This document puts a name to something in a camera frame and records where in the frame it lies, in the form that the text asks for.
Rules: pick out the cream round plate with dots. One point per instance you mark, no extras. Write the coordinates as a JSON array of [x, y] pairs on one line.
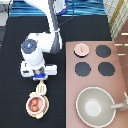
[[44, 111]]

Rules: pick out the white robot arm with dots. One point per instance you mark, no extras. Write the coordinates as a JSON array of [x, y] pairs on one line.
[[36, 44]]

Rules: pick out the pink toy mushroom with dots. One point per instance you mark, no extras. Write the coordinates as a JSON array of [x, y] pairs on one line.
[[34, 105]]

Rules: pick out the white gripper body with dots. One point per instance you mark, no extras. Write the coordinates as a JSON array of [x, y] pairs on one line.
[[37, 74]]

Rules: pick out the pink pot lid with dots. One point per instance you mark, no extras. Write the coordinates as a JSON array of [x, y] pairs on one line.
[[81, 49]]

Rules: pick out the black table mat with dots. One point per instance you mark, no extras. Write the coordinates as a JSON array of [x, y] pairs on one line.
[[15, 90]]

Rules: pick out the grey toy wok pan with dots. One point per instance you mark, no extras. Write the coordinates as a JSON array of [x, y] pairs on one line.
[[96, 107]]

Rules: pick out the black burner top right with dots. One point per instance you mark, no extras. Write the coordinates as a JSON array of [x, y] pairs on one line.
[[103, 51]]

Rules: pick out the pink toy stove top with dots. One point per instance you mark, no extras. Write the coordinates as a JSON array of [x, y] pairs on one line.
[[113, 84]]

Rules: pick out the black burner lower left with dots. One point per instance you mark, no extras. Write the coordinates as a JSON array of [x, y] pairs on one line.
[[82, 69]]

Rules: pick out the cream toy spatula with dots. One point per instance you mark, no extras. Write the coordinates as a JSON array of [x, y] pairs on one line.
[[41, 88]]

